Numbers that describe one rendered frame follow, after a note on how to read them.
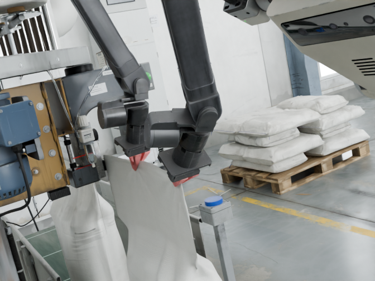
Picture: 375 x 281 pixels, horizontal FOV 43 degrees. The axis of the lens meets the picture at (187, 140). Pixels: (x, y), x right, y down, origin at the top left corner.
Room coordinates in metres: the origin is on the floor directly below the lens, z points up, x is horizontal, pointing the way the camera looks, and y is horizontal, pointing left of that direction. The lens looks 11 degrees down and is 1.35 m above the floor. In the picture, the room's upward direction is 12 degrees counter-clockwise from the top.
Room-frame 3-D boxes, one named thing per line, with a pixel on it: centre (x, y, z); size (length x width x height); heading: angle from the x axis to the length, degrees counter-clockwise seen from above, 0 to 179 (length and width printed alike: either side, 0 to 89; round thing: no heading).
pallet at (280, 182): (4.49, -0.98, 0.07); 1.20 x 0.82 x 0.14; 121
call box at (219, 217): (1.50, -0.04, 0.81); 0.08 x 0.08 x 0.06; 29
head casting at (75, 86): (1.60, 0.29, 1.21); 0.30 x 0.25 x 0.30; 29
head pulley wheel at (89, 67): (1.52, 0.29, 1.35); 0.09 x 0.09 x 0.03
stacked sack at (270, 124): (4.16, -0.83, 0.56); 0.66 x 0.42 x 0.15; 119
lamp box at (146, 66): (1.57, 0.11, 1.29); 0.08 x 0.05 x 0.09; 29
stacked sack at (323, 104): (4.67, -1.26, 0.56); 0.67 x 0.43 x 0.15; 29
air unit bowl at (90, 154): (1.38, 0.29, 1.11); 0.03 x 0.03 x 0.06
